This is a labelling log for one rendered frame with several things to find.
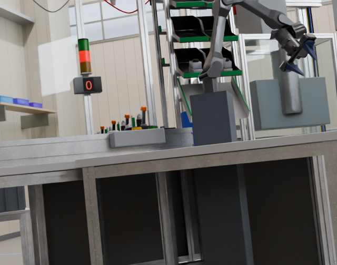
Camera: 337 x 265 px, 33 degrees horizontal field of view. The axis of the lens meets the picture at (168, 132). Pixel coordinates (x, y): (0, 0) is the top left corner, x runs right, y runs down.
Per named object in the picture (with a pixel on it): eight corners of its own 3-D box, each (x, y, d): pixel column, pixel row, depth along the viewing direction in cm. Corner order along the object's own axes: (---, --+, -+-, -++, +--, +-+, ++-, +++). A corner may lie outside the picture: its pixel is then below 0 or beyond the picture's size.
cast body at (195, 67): (202, 75, 256) (202, 60, 253) (193, 77, 254) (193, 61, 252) (196, 71, 263) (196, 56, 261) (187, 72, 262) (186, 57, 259)
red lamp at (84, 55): (91, 61, 256) (90, 50, 256) (80, 61, 254) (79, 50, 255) (89, 63, 261) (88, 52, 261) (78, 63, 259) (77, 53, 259)
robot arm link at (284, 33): (269, 28, 231) (288, 22, 234) (266, 38, 235) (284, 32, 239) (279, 39, 228) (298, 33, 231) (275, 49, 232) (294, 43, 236)
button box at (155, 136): (166, 142, 228) (164, 127, 228) (115, 146, 220) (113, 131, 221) (160, 144, 234) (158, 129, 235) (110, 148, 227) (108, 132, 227)
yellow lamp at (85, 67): (92, 72, 256) (91, 61, 256) (81, 72, 254) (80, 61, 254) (90, 74, 260) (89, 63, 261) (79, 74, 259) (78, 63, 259)
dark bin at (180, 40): (208, 41, 257) (208, 24, 254) (179, 43, 254) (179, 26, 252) (192, 30, 282) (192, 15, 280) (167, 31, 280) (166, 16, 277)
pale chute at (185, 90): (218, 120, 253) (219, 112, 250) (189, 122, 250) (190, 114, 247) (203, 83, 273) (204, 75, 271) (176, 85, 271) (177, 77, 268)
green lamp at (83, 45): (90, 50, 256) (89, 39, 257) (79, 50, 255) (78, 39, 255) (88, 52, 261) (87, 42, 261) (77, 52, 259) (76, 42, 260)
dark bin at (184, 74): (211, 76, 256) (212, 60, 253) (183, 78, 253) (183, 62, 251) (196, 62, 281) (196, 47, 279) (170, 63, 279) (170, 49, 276)
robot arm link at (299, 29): (277, 14, 229) (300, 8, 233) (267, 20, 236) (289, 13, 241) (287, 41, 229) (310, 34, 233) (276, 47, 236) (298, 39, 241)
